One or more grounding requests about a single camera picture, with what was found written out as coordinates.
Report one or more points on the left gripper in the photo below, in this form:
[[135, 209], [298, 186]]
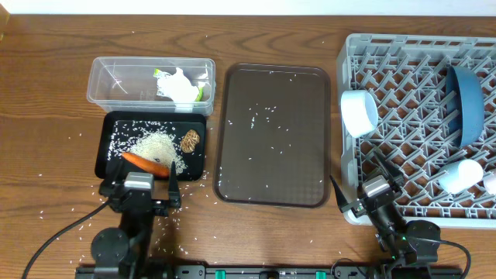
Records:
[[139, 205]]

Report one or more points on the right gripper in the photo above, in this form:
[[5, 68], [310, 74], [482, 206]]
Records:
[[369, 202]]

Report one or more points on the orange carrot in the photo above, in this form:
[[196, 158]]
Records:
[[149, 166]]

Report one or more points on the brown food scrap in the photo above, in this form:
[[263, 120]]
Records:
[[190, 140]]

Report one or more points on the light blue rice bowl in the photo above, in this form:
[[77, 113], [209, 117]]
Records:
[[359, 112]]

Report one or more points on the light blue cup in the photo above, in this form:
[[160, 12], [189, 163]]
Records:
[[460, 175]]

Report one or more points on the white tissue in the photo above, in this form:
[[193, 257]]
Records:
[[180, 88]]

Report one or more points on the green yellow snack wrapper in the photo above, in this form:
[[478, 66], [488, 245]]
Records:
[[160, 77]]

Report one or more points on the pink white cup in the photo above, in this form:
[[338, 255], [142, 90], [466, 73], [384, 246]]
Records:
[[489, 182]]

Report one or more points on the dark blue plate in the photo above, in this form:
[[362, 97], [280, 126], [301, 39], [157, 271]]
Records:
[[468, 101]]

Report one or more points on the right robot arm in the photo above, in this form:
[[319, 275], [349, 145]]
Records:
[[412, 245]]

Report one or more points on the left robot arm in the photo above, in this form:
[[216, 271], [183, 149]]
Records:
[[121, 252]]

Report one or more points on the black waste tray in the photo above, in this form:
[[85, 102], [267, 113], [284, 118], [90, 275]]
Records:
[[122, 129]]

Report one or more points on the grey dishwasher rack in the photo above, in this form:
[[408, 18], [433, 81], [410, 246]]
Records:
[[406, 75]]

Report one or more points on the white rice pile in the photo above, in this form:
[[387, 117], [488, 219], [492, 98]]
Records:
[[160, 147]]

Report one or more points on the clear plastic bin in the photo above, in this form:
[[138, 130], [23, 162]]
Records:
[[153, 84]]

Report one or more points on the brown serving tray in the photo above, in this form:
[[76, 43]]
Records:
[[274, 137]]

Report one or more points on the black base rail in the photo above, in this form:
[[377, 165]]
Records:
[[201, 272]]

